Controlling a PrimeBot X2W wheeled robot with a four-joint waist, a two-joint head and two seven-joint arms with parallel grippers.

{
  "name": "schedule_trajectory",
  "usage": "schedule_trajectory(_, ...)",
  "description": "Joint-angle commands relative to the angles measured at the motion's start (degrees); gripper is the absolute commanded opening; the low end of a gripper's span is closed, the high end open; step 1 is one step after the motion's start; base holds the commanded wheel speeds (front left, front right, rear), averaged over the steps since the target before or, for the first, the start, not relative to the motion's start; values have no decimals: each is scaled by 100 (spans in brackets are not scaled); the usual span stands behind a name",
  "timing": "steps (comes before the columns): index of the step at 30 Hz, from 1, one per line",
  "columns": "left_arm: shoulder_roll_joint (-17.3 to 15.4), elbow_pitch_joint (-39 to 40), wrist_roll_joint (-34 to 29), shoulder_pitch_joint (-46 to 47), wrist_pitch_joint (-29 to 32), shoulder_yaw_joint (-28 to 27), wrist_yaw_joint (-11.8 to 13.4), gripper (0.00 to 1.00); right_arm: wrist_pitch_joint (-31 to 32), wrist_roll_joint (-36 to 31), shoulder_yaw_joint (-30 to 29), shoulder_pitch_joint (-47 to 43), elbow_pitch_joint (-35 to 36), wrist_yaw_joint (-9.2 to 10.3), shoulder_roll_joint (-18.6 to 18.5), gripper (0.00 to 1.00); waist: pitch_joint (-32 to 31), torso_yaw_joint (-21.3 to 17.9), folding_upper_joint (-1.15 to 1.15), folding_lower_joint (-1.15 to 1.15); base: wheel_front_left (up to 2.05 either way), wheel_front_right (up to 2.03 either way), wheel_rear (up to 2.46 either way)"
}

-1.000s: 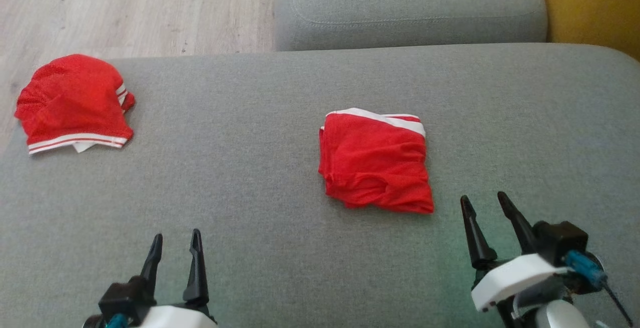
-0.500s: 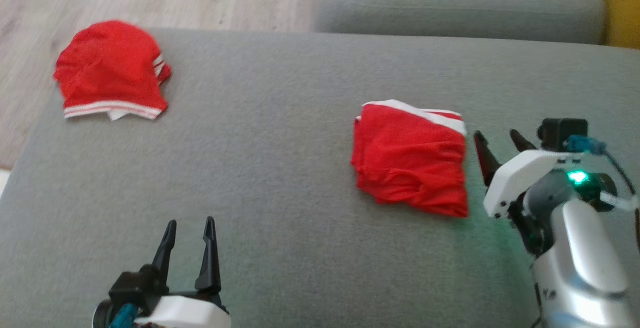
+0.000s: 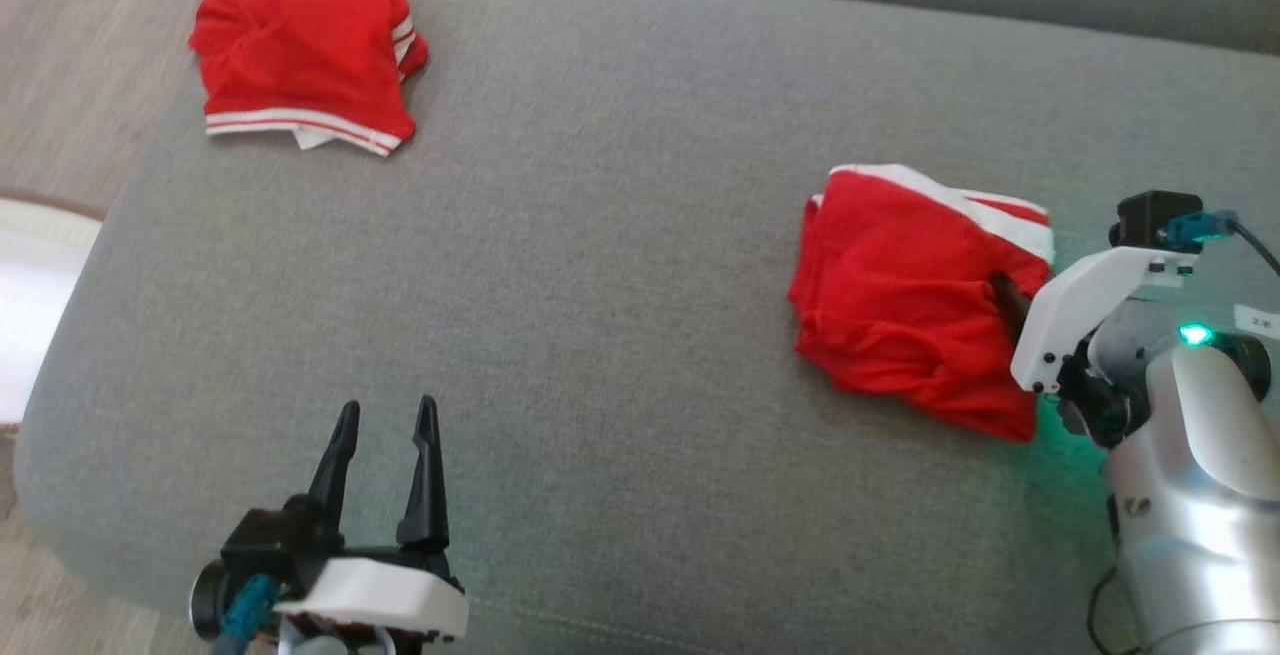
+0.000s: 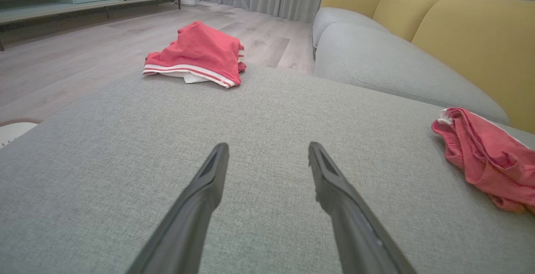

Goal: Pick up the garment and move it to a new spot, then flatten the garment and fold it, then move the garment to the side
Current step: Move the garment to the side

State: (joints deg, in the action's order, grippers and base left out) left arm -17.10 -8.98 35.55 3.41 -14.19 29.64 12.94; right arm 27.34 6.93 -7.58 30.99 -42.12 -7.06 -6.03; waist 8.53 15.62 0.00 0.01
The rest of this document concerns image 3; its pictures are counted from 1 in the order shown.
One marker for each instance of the white floor rug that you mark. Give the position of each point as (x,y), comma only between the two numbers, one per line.
(35,305)

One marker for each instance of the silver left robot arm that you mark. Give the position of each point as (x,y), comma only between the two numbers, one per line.
(330,647)

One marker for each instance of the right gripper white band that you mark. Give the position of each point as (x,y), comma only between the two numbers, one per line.
(1075,320)

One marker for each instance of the red Bulls 23 jersey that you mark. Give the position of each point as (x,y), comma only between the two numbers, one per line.
(300,45)

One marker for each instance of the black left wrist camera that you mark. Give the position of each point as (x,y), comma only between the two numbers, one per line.
(250,545)

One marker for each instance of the red shorts with white band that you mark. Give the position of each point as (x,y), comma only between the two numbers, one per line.
(900,305)

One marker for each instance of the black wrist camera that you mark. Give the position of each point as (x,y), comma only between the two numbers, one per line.
(250,545)
(1150,218)

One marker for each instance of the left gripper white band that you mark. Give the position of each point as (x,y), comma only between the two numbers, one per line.
(385,600)

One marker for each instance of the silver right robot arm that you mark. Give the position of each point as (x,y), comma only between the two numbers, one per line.
(1200,495)

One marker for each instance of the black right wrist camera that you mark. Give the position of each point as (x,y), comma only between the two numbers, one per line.
(1150,218)

